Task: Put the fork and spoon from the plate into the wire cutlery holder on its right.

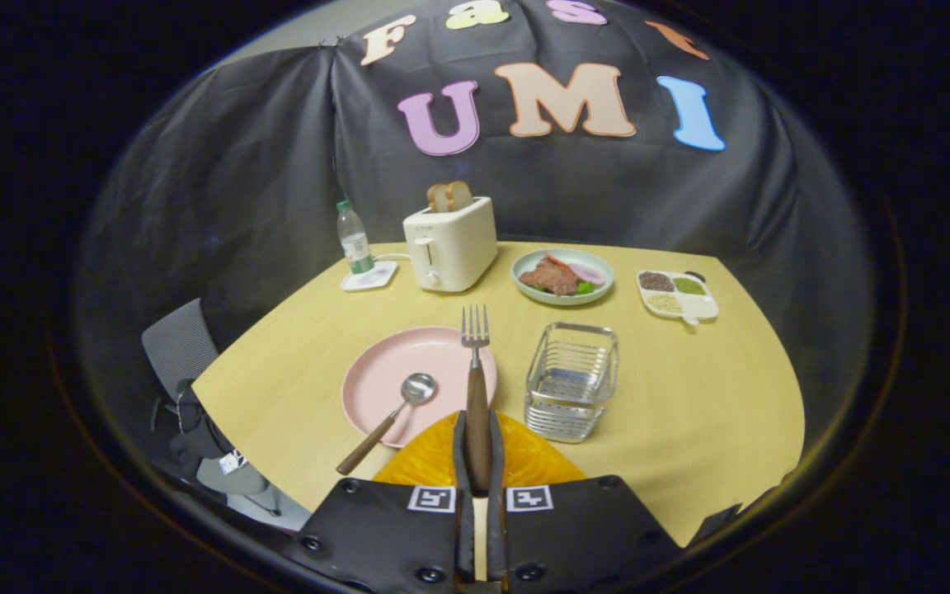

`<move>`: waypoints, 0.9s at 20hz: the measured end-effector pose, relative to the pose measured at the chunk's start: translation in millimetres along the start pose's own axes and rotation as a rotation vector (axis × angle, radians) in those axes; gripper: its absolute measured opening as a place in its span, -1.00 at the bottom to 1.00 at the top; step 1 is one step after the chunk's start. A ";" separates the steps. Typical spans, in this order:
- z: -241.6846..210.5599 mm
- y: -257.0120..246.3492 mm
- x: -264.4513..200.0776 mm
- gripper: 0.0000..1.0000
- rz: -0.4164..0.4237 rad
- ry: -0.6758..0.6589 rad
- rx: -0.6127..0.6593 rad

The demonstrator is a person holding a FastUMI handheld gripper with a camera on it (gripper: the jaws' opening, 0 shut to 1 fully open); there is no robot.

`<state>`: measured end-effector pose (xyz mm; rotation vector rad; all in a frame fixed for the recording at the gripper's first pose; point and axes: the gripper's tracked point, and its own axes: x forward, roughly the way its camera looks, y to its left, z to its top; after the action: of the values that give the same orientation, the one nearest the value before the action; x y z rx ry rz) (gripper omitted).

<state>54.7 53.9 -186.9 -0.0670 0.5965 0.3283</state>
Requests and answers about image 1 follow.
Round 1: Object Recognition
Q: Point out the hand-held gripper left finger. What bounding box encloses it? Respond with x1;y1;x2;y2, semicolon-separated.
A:
284;410;477;594

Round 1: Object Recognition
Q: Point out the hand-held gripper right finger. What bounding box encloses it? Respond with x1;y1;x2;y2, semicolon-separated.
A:
487;410;684;592

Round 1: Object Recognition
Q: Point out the wooden handled spoon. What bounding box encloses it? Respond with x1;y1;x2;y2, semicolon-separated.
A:
336;373;439;476

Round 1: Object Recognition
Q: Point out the wooden handled fork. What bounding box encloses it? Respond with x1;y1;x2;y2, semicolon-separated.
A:
461;305;494;496

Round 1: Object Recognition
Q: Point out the pink plate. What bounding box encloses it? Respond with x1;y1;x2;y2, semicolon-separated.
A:
341;327;498;449

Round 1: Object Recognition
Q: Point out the dark cloth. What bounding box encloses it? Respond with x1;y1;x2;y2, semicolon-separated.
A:
163;379;247;478

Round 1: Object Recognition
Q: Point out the light green plate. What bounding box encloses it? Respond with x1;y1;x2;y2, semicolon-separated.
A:
511;248;614;307

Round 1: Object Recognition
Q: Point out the white divided seasoning dish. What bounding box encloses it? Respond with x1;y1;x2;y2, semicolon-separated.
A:
637;269;721;326

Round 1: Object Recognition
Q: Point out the square white coaster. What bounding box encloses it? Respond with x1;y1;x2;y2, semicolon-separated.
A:
341;261;399;292

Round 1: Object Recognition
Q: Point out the brown steak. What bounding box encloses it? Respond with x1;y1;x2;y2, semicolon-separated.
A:
519;256;579;296

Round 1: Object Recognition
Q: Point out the grey office chair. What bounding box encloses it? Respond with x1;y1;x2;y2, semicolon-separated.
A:
141;299;311;533

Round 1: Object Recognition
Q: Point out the clear plastic water bottle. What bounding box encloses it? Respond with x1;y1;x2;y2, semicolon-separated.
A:
336;200;376;275

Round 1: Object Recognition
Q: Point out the white toaster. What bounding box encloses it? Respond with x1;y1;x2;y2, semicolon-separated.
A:
402;196;498;293

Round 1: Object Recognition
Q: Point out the black backdrop cloth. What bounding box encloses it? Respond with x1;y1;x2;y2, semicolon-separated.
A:
79;0;872;463

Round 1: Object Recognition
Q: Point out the metal wire basket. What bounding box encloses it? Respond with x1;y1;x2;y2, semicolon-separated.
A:
524;322;620;444

